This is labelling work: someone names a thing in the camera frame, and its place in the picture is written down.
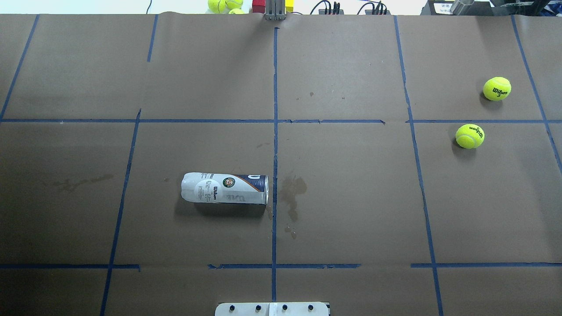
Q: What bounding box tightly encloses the red block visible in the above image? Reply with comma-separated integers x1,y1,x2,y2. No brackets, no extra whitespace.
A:
251,0,266,14

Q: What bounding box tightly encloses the aluminium frame post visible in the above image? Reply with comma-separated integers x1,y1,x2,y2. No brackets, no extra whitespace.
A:
264,0,287,21

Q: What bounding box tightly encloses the white tennis ball can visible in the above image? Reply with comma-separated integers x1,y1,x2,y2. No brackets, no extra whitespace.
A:
180,172,269,205

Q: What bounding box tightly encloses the spare yellow tennis ball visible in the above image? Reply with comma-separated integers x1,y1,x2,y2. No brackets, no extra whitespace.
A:
207,0,226,14

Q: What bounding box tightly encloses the brown paper table cover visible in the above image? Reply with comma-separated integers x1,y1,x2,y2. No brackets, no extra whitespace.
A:
0,12,561,316

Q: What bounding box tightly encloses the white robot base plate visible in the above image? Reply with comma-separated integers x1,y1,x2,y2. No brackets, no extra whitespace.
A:
215,302,331,316

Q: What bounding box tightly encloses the yellow block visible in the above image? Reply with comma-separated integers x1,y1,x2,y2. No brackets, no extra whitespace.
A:
285,0,295,12

